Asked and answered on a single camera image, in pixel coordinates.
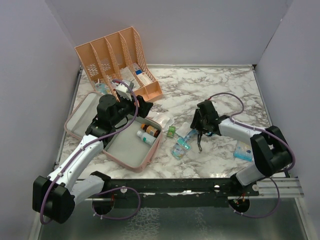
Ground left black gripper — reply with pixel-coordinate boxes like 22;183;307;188
111;93;153;127

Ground black handled scissors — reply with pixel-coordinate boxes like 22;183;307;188
197;130;203;153

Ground alcohol wipes bag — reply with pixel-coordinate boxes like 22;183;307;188
175;122;198;142

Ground brown medicine bottle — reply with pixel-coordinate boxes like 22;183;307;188
140;123;161;138

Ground white gauze pack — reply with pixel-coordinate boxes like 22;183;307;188
152;113;174;132

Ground white plastic bottle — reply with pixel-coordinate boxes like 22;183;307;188
136;130;156;146

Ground small green box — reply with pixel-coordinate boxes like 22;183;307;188
167;125;176;138

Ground pink medicine kit case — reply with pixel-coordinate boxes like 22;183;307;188
64;91;163;173

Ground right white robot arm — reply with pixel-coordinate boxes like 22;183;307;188
190;99;296;196

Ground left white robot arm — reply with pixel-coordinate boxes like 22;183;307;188
32;94;154;225

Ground blue white medicine box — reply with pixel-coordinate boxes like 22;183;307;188
132;62;152;86

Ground red white medicine box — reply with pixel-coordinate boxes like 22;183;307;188
106;75;119;91

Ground teal bandage packet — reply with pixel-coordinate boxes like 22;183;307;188
176;137;192;151

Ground clear bandage bag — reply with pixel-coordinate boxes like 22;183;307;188
171;143;186;160

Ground blue patterned pouch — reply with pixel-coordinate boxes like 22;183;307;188
95;83;111;95

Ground blue tissue pack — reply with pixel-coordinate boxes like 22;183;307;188
233;141;253;162

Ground orange plastic file organizer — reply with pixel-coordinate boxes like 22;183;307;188
75;26;163;102

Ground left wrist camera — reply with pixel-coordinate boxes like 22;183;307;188
115;80;135;101

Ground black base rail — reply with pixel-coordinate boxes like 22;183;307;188
92;171;259;209

